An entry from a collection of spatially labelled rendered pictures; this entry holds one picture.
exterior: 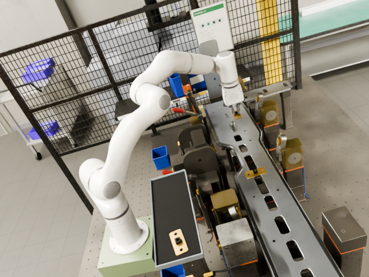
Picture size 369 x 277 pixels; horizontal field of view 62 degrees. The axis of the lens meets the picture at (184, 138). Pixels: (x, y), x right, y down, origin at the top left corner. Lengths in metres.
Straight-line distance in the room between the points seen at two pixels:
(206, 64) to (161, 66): 0.23
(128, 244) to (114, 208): 0.22
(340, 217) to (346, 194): 0.52
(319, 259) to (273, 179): 0.36
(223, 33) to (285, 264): 1.46
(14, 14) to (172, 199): 3.84
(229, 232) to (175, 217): 0.18
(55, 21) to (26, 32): 0.59
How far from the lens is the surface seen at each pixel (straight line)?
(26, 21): 4.56
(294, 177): 1.46
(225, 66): 1.50
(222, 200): 1.12
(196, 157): 1.20
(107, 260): 1.49
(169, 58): 1.27
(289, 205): 1.18
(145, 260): 1.43
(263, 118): 1.64
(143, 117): 1.21
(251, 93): 1.84
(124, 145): 1.23
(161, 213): 1.04
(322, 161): 1.79
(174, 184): 1.12
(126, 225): 1.39
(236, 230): 0.99
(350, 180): 1.70
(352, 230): 1.09
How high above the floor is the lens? 1.90
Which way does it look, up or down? 34 degrees down
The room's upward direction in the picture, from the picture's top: 18 degrees counter-clockwise
